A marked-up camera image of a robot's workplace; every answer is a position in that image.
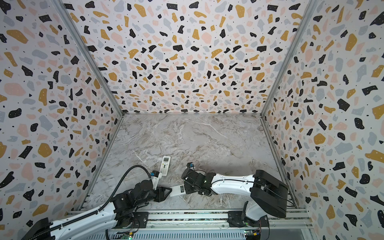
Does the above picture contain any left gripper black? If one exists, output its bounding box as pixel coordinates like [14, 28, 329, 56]
[135, 186, 173, 208]

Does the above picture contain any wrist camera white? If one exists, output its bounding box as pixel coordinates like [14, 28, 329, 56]
[187, 162, 195, 170]
[150, 170, 162, 191]

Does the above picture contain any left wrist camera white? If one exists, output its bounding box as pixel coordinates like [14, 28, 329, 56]
[150, 170, 162, 191]

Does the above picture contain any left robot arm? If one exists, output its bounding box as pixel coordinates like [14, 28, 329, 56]
[22, 180, 172, 240]

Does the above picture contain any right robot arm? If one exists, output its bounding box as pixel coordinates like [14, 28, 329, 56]
[182, 168, 289, 228]

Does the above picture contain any aluminium mounting rail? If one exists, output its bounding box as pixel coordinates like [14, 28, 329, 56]
[56, 208, 316, 240]

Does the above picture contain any red and white remote control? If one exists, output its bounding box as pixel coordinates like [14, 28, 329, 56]
[169, 185, 186, 198]

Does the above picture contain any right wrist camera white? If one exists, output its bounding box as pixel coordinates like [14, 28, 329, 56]
[187, 162, 195, 170]

